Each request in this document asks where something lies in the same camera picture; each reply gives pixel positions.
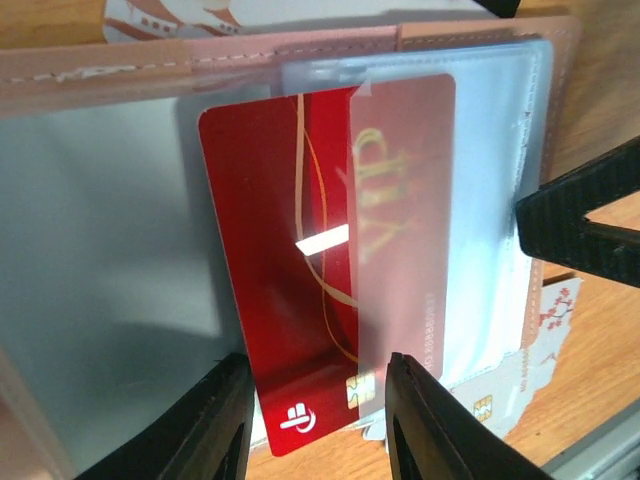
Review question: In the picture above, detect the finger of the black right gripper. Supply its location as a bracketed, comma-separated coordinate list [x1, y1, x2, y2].
[515, 137, 639, 287]

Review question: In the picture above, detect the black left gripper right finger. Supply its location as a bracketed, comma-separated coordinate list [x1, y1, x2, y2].
[385, 352, 550, 480]

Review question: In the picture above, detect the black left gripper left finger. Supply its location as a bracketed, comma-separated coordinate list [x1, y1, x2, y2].
[78, 353, 255, 479]

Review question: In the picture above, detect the pink leather card holder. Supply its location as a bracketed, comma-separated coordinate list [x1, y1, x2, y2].
[1, 16, 580, 479]

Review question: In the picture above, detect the red VIP card inserted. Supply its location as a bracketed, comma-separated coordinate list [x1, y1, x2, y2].
[197, 73, 457, 458]

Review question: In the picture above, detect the white card pile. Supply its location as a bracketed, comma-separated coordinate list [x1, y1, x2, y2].
[251, 277, 581, 456]

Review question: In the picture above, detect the white VIP card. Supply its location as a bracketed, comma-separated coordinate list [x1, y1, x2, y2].
[103, 0, 495, 43]

